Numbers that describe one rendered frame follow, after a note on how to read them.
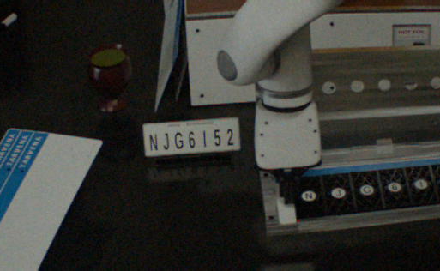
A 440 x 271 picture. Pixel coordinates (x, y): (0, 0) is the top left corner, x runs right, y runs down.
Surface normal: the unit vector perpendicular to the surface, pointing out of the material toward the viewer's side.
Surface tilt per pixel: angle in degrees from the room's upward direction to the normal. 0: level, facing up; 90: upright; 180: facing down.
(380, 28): 90
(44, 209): 0
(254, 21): 54
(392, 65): 79
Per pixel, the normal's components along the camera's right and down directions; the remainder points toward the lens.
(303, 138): 0.04, 0.44
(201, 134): 0.03, 0.23
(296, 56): 0.49, 0.37
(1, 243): -0.05, -0.78
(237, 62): -0.63, 0.48
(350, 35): 0.05, 0.62
